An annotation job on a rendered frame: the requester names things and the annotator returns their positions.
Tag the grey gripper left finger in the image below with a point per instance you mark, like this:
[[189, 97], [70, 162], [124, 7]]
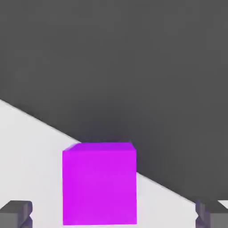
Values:
[[14, 213]]

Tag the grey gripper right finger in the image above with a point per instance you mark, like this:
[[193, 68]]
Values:
[[213, 216]]

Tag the small magenta cube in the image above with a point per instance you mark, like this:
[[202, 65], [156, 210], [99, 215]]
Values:
[[99, 185]]

